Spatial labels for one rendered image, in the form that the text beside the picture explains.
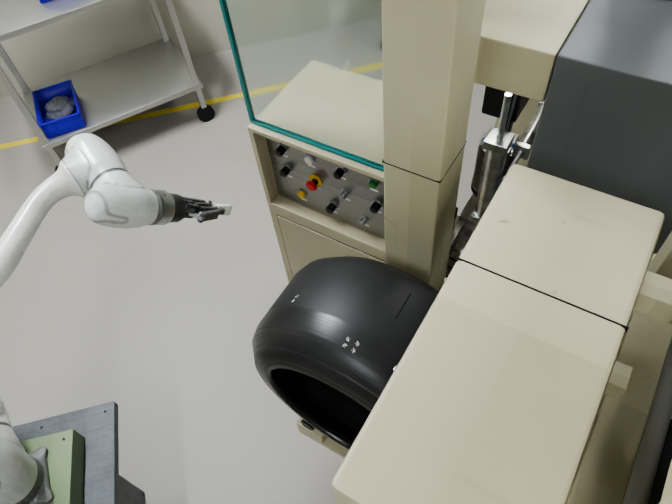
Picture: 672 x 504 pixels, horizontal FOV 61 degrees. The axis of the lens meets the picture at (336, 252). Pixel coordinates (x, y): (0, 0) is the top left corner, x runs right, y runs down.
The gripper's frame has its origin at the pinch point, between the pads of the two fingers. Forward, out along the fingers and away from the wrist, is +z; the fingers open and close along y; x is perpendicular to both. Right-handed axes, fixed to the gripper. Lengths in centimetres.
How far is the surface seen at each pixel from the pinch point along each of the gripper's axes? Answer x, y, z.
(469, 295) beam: -27, -85, -41
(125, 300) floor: 103, 104, 74
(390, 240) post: -17, -51, 2
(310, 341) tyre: 3, -56, -25
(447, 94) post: -52, -63, -29
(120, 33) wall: -12, 265, 143
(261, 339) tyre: 12.9, -42.2, -20.6
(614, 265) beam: -39, -98, -29
